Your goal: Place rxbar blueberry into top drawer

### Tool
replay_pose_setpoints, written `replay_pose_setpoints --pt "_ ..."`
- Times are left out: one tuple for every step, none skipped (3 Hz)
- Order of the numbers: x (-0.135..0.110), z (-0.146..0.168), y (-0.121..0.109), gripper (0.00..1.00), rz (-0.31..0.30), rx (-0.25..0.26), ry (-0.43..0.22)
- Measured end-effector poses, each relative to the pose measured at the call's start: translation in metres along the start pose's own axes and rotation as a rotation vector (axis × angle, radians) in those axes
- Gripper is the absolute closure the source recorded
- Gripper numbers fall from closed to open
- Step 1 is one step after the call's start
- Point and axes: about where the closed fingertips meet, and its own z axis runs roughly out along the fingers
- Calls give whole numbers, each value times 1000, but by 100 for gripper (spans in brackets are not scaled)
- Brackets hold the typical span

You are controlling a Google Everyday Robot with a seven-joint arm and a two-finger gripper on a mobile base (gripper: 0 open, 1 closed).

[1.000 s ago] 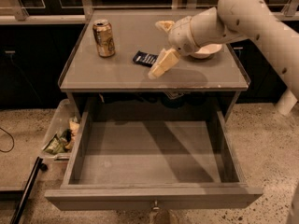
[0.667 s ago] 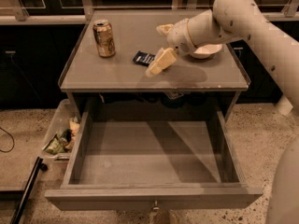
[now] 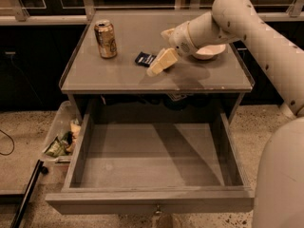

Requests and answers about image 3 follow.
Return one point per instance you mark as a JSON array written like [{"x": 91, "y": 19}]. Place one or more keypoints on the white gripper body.
[{"x": 180, "y": 41}]

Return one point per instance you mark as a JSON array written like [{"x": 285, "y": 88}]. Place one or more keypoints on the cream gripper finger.
[
  {"x": 165, "y": 59},
  {"x": 167, "y": 33}
]

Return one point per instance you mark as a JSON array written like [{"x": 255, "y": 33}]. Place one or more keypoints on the blue rxbar wrapper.
[{"x": 144, "y": 59}]

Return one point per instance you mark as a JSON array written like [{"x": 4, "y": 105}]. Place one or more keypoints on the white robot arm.
[{"x": 279, "y": 198}]

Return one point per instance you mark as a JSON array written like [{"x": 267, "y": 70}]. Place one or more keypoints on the grey drawer cabinet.
[{"x": 137, "y": 31}]

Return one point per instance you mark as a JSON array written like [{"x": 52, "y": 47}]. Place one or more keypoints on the open grey top drawer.
[{"x": 131, "y": 157}]

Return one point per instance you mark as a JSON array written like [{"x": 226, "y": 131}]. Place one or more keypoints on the drawer pull knob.
[{"x": 158, "y": 210}]

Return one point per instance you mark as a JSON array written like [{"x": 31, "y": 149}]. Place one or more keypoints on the white paper bowl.
[{"x": 209, "y": 52}]

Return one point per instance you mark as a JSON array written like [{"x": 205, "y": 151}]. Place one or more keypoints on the gold soda can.
[{"x": 105, "y": 36}]

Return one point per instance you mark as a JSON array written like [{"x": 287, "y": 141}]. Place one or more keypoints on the clear plastic bin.
[{"x": 64, "y": 126}]

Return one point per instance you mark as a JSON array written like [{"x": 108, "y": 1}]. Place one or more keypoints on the green snack bag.
[{"x": 58, "y": 148}]

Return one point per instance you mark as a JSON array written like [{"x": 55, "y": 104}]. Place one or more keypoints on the black metal bar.
[{"x": 21, "y": 210}]

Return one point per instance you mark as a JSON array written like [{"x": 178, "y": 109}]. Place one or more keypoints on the white railing frame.
[{"x": 42, "y": 12}]

